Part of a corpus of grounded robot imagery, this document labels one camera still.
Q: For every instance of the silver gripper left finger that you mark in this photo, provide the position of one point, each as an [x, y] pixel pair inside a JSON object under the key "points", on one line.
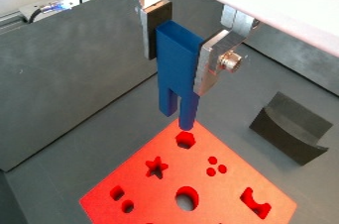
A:
{"points": [[154, 13]]}

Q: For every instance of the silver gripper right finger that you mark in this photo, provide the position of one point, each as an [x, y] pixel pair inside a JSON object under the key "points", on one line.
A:
{"points": [[218, 51]]}

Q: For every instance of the blue square-circle peg object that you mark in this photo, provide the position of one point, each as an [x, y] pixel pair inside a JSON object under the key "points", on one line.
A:
{"points": [[178, 47]]}

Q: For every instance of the red shape-sorting block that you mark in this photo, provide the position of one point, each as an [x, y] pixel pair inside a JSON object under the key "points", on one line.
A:
{"points": [[186, 179]]}

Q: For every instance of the black curved holder bracket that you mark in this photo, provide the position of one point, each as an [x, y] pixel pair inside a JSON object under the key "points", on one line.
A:
{"points": [[292, 128]]}

